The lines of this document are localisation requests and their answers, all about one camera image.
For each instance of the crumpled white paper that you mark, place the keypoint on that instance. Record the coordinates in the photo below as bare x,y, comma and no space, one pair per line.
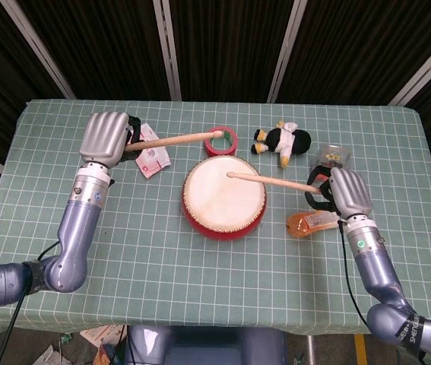
48,355

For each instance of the clear box with red parts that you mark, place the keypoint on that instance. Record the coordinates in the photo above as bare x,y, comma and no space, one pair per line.
334,154

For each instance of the green checked tablecloth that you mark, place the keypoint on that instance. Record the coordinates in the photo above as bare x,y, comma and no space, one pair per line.
162,266

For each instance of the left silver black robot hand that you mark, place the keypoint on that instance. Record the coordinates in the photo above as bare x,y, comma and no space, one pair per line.
103,138

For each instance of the red drum with white skin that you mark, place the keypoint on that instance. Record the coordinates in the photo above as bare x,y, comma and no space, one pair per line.
219,213

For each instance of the pink white wet wipes pack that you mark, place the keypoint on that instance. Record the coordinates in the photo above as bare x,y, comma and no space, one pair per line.
152,159

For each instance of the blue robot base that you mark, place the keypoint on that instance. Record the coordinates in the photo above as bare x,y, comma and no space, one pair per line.
207,346

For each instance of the orange drink bottle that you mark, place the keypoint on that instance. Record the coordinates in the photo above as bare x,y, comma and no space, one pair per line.
306,226

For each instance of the orange snack packet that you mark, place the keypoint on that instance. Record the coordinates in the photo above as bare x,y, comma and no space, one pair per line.
105,353

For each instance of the black white plush penguin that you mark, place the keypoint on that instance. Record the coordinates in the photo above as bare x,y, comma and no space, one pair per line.
287,142

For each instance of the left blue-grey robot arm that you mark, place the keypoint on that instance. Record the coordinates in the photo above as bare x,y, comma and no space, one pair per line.
78,228

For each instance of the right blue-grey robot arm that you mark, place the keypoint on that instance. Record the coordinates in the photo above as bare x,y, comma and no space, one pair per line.
378,270

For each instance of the wooden drumstick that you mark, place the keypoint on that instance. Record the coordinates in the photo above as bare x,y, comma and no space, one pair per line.
173,140
272,181

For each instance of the grey metal table leg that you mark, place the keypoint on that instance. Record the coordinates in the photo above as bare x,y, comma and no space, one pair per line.
311,350

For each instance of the red tape roll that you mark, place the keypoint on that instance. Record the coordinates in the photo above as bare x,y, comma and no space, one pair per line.
230,148

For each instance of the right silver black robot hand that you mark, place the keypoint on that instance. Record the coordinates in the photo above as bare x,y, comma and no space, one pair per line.
350,194

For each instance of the printed paper sheet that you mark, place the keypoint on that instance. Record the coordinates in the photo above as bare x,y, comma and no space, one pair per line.
101,335

